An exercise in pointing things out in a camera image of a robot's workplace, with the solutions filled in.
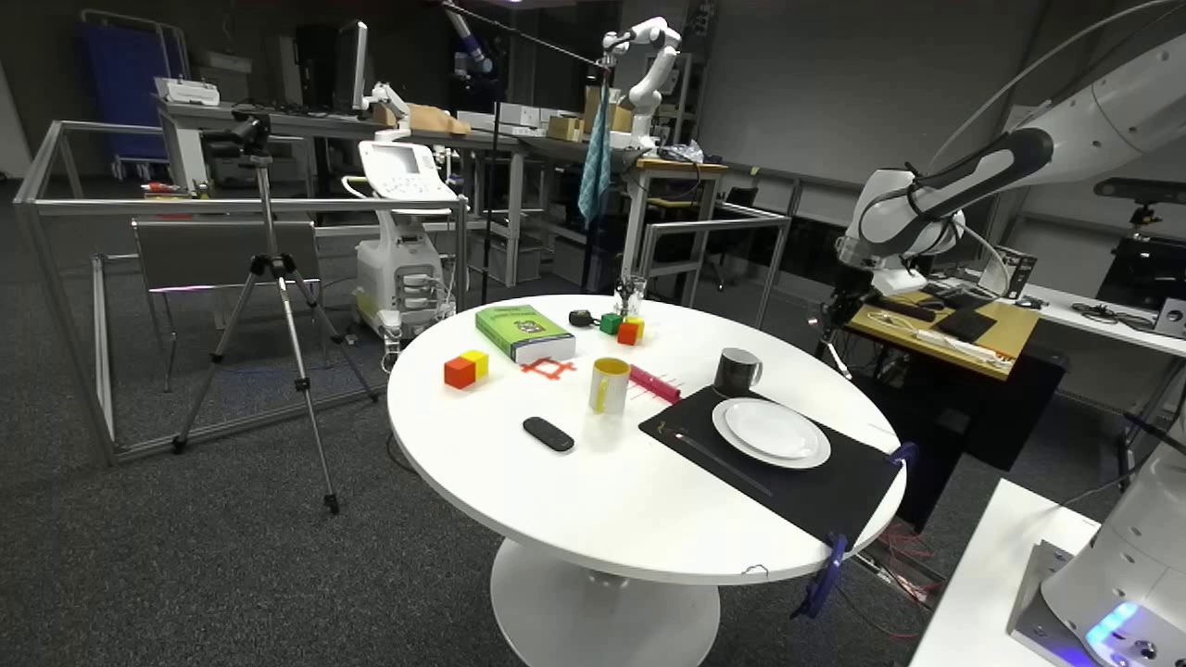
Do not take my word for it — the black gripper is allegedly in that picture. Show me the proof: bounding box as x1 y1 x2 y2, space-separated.
952 230 1034 302

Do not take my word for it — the dark mug white handle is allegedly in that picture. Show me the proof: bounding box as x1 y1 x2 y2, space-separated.
715 350 765 397

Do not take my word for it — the white robot base platform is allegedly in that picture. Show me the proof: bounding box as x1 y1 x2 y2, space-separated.
907 482 1098 667

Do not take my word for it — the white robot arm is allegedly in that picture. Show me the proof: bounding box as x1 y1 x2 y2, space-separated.
836 38 1186 667

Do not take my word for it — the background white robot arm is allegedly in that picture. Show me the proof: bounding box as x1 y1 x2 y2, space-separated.
602 16 683 119

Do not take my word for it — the wooden side table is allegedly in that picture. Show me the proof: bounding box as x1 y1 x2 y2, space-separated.
847 294 1038 382

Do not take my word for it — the white plate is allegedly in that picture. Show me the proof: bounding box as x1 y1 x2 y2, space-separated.
711 397 829 470

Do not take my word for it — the pink marker bar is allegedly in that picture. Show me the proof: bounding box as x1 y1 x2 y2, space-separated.
630 367 683 405

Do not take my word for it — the green block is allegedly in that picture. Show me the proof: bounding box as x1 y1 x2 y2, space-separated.
597 311 623 336

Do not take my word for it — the yellow white mug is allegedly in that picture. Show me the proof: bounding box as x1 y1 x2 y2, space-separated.
585 357 630 446

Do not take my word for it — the green book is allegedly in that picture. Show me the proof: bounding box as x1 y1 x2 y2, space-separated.
473 305 573 363

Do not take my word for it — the black remote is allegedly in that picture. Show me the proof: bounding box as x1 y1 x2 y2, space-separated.
524 414 573 451

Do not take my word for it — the yellow cube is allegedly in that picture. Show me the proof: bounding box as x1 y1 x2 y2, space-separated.
463 350 490 377

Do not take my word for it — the red cube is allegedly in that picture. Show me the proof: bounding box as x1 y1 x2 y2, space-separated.
446 357 478 389

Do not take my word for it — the white medical cart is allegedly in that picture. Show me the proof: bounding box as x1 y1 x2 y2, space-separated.
346 137 457 344

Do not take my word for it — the orange square frame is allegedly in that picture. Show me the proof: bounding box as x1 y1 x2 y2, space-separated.
518 357 573 382

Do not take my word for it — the camera tripod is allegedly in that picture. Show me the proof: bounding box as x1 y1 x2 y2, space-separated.
172 113 378 514

